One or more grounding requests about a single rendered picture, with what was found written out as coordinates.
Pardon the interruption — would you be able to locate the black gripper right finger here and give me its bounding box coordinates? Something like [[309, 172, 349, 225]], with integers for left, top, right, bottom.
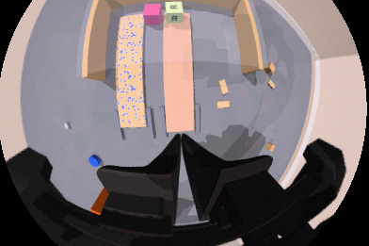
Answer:
[[181, 134, 274, 221]]

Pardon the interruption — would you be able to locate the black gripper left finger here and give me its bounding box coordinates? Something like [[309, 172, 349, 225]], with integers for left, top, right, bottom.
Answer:
[[97, 133, 181, 224]]

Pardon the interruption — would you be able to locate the blue disc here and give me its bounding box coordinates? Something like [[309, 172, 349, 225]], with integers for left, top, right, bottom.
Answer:
[[88, 156, 101, 167]]

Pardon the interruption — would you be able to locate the pink strip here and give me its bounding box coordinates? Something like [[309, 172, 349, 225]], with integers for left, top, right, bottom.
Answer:
[[163, 63, 193, 133]]

